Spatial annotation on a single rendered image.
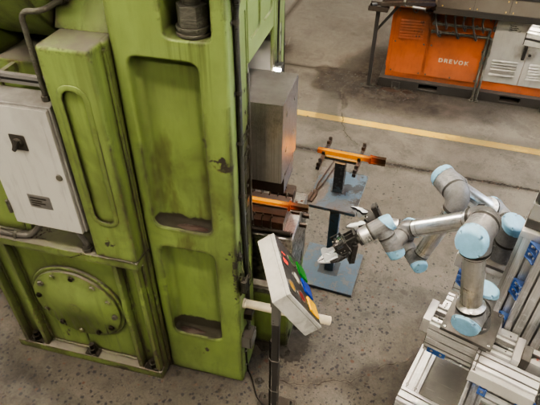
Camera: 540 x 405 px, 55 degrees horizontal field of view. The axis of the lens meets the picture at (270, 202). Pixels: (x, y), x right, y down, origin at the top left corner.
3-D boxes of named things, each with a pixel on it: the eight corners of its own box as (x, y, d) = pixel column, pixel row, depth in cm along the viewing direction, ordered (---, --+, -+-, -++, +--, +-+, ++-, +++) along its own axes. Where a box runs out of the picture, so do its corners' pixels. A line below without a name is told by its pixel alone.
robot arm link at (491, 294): (497, 304, 227) (506, 284, 218) (485, 325, 218) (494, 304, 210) (470, 291, 232) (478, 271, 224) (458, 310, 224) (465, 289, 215)
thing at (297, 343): (329, 301, 344) (329, 300, 343) (312, 378, 301) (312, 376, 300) (272, 289, 352) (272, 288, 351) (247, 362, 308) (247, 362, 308)
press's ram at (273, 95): (299, 139, 264) (302, 65, 238) (281, 184, 235) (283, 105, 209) (220, 128, 272) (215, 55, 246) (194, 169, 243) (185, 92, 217)
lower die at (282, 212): (291, 208, 276) (292, 195, 271) (282, 233, 261) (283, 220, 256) (216, 195, 284) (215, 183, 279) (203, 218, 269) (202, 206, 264)
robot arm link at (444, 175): (501, 235, 264) (437, 195, 234) (484, 215, 275) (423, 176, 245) (519, 218, 259) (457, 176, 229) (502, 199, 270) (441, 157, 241)
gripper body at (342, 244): (328, 237, 224) (353, 224, 221) (336, 248, 229) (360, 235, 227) (333, 250, 218) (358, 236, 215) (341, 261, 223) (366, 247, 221)
